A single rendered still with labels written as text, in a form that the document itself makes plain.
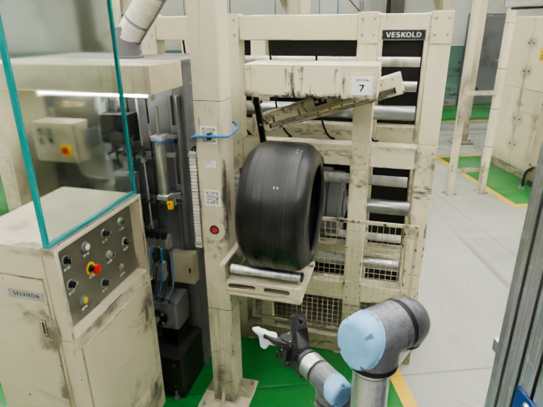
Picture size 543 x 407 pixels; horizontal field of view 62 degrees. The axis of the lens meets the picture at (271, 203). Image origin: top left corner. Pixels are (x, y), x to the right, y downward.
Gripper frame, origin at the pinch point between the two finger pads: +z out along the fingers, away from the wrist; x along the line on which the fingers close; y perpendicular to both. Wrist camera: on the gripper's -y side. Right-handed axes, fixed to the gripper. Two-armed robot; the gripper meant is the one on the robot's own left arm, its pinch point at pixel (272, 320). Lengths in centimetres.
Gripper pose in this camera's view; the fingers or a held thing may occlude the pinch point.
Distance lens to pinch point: 151.2
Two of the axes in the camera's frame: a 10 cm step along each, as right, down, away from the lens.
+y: -1.1, 9.5, 3.0
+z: -5.3, -3.1, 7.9
